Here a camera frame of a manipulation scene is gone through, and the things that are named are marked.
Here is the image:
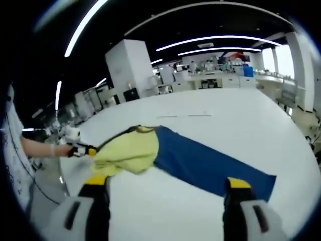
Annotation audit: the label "person's pale shirt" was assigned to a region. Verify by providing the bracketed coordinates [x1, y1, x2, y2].
[1, 84, 35, 211]

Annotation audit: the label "white counter cabinets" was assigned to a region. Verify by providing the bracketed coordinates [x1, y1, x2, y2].
[173, 69, 259, 92]

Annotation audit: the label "short ceiling light strip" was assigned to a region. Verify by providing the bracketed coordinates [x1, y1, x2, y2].
[178, 46, 262, 57]

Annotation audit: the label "blue and yellow garment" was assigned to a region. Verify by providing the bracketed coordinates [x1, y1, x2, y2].
[153, 125, 277, 203]

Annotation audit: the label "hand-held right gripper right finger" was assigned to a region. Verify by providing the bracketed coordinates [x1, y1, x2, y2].
[222, 177, 288, 241]

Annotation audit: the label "yellow garment with dark sleeves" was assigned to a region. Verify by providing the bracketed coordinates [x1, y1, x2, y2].
[90, 124, 162, 181]

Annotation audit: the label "white cabinet unit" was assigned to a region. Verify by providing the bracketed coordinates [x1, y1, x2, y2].
[159, 64, 175, 85]

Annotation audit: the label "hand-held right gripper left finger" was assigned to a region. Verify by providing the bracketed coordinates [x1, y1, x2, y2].
[47, 175, 112, 241]

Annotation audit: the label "person's left hand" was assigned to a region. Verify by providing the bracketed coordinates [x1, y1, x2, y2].
[49, 144, 72, 159]

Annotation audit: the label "grey metal cart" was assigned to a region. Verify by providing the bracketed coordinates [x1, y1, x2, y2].
[275, 77, 299, 112]

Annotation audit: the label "long ceiling light strip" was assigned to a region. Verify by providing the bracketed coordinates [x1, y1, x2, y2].
[156, 35, 283, 52]

